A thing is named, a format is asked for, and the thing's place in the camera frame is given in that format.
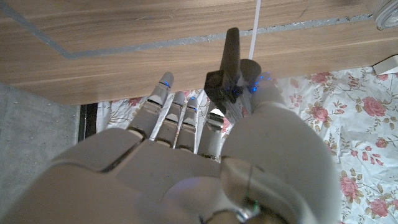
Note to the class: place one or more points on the white power strip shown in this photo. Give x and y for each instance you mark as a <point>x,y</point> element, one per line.
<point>387,65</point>

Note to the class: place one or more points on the floral print backdrop cloth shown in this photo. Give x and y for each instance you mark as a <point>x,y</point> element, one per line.
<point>348,118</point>

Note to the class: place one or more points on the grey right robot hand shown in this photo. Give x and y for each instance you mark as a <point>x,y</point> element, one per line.
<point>155,180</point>

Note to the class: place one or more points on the black trigger sprayer head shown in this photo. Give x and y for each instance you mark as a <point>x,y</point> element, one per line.
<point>231,71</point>

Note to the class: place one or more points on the black backdrop stand pole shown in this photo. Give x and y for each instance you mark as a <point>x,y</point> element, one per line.
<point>88,121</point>

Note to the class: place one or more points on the clear glass cup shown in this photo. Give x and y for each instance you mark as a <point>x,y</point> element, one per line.
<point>387,12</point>

